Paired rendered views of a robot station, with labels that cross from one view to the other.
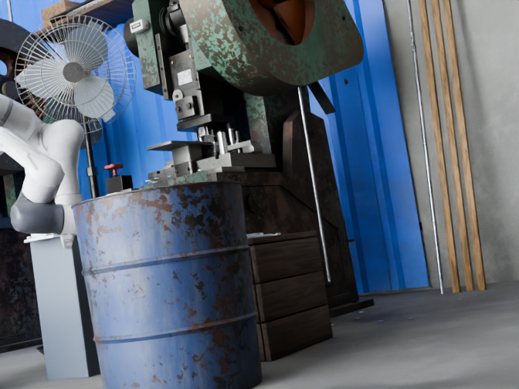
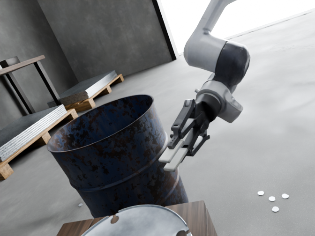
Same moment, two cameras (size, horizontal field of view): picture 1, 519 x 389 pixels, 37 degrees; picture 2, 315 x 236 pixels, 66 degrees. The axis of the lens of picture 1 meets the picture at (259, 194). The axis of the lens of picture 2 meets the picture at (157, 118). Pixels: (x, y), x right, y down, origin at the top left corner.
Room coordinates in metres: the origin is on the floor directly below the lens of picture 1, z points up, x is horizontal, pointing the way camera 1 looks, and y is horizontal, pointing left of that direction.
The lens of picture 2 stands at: (2.81, 0.24, 0.73)
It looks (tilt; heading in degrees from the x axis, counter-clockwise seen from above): 21 degrees down; 167
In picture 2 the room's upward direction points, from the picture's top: 22 degrees counter-clockwise
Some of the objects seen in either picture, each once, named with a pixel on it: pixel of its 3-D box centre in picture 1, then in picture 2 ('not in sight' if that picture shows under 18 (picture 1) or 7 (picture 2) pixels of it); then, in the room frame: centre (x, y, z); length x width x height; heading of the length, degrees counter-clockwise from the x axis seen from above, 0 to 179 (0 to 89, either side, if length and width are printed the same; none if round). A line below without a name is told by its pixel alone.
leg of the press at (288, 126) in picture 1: (291, 212); not in sight; (3.18, -0.12, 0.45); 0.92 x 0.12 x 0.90; 144
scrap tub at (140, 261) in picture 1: (171, 292); (126, 169); (1.91, 0.25, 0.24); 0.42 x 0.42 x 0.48
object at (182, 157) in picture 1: (181, 160); not in sight; (3.08, 0.28, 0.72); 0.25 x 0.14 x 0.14; 144
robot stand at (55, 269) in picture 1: (77, 305); not in sight; (2.60, 0.65, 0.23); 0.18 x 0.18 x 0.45; 61
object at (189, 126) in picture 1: (205, 126); not in sight; (3.23, 0.18, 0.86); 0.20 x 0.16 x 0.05; 54
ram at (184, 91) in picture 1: (192, 84); not in sight; (3.19, 0.21, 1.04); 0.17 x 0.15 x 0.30; 144
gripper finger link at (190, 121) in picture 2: not in sight; (188, 124); (2.29, 0.43, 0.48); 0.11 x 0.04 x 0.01; 121
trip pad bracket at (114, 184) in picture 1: (121, 197); not in sight; (3.22, 0.57, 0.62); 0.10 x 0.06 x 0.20; 54
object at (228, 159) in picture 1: (212, 170); not in sight; (3.23, 0.18, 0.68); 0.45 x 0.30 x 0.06; 54
